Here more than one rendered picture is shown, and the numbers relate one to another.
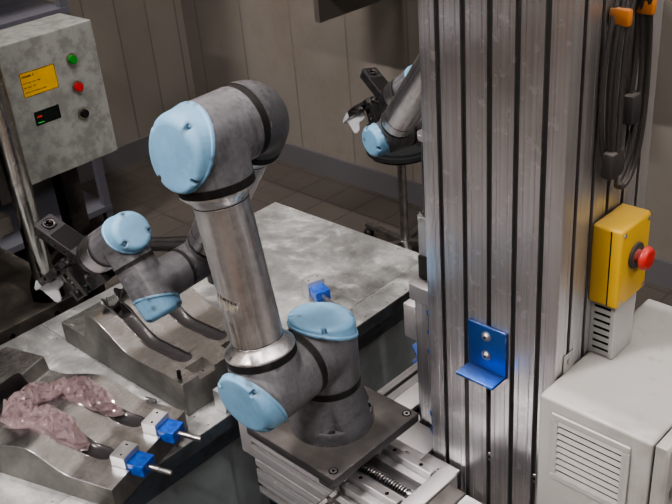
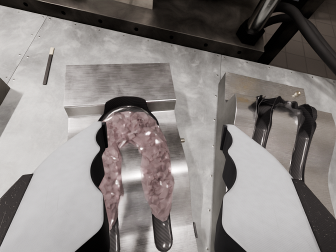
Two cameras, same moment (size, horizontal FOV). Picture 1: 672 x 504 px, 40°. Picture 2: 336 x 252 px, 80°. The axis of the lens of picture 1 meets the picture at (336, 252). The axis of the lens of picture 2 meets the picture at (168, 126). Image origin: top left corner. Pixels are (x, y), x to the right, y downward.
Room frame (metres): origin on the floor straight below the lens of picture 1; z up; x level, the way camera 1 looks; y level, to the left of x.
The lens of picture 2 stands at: (1.57, 0.54, 1.33)
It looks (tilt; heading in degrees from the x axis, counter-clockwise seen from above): 65 degrees down; 36
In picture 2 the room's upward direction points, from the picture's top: 19 degrees clockwise
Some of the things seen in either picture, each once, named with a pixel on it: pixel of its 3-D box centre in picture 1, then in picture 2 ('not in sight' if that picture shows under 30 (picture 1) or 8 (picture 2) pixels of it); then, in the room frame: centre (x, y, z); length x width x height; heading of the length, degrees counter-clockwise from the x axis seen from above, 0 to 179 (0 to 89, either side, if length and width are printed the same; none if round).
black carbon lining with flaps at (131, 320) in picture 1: (158, 316); (281, 155); (1.91, 0.44, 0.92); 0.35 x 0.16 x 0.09; 45
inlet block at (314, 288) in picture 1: (321, 294); not in sight; (2.08, 0.05, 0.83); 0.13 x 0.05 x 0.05; 26
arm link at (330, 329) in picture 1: (321, 345); not in sight; (1.30, 0.04, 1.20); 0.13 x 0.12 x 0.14; 138
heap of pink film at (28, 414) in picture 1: (55, 404); (130, 161); (1.61, 0.64, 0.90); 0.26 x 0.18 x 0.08; 62
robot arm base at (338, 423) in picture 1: (329, 397); not in sight; (1.31, 0.03, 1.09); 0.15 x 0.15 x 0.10
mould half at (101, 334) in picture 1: (160, 328); (272, 155); (1.92, 0.45, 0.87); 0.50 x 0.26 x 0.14; 45
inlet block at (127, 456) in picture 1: (145, 465); not in sight; (1.44, 0.42, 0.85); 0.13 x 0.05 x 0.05; 62
